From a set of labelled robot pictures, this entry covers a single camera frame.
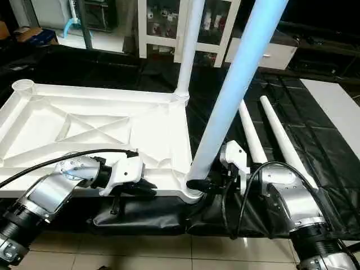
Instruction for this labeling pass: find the white plastic table leg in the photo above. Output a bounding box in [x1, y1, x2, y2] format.
[259, 95, 317, 187]
[185, 0, 289, 193]
[174, 0, 206, 105]
[238, 100, 269, 165]

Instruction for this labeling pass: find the light blue plastic item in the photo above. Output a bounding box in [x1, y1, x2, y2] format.
[60, 0, 80, 39]

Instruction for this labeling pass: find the white drawer unit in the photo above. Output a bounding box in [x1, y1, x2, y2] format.
[224, 37, 298, 71]

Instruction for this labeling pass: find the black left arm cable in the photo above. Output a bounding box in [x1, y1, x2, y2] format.
[0, 148, 140, 190]

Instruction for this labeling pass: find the grey metal pole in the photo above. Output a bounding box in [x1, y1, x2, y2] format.
[77, 0, 94, 51]

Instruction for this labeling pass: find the white flat panel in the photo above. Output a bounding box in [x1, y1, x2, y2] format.
[300, 78, 360, 142]

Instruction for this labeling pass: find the white plastic table top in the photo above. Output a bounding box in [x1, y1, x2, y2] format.
[0, 79, 204, 201]

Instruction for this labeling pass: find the black work mat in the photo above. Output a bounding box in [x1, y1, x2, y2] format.
[0, 45, 360, 240]

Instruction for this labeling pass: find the dark equipment rack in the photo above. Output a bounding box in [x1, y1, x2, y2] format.
[92, 0, 118, 32]

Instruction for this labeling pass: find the white glass door cabinet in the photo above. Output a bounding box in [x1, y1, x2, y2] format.
[137, 0, 242, 69]

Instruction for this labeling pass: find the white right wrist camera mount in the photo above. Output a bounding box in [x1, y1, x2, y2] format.
[219, 140, 250, 195]

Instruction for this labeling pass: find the blue flat box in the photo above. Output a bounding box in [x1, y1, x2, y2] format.
[13, 27, 60, 48]

